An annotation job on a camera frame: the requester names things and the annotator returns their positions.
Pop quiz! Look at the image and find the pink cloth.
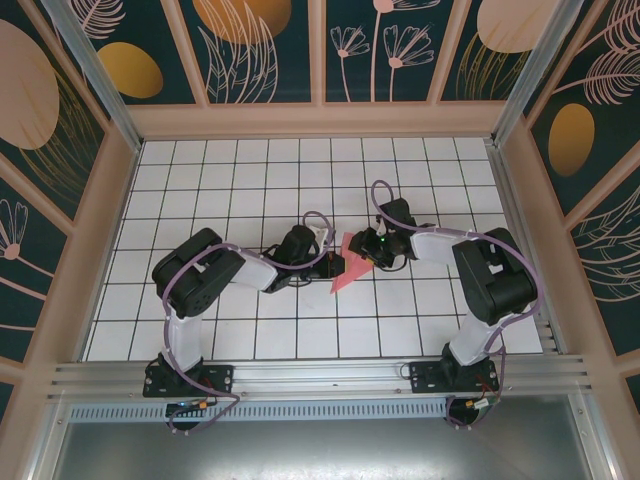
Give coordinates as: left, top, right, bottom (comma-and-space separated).
330, 232, 375, 295

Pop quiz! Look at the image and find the shiny metal sheet panel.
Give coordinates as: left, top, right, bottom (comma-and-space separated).
49, 419, 612, 480

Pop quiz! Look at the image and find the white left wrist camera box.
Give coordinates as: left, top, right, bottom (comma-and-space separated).
308, 224, 335, 247

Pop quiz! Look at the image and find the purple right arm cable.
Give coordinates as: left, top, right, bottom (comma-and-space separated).
370, 178, 545, 432

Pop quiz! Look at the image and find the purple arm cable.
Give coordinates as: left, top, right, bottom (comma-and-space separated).
370, 178, 545, 432
163, 209, 335, 436

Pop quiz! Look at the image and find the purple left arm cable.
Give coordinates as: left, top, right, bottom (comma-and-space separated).
163, 209, 335, 436

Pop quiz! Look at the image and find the aluminium side rail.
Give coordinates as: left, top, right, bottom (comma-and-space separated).
485, 141, 569, 356

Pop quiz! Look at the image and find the long aluminium mounting rail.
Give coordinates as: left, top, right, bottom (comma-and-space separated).
47, 353, 594, 402

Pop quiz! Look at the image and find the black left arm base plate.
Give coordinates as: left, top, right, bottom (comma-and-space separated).
143, 363, 236, 399

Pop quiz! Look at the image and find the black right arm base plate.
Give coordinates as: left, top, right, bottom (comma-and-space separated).
408, 360, 501, 396

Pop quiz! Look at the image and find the grey slotted cable duct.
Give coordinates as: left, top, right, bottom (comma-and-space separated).
67, 402, 451, 423

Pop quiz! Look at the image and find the aluminium corner post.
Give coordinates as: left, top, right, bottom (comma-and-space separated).
42, 0, 145, 154
489, 0, 565, 147

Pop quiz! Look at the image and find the aluminium frame bar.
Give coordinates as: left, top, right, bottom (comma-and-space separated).
19, 397, 69, 480
569, 382, 626, 480

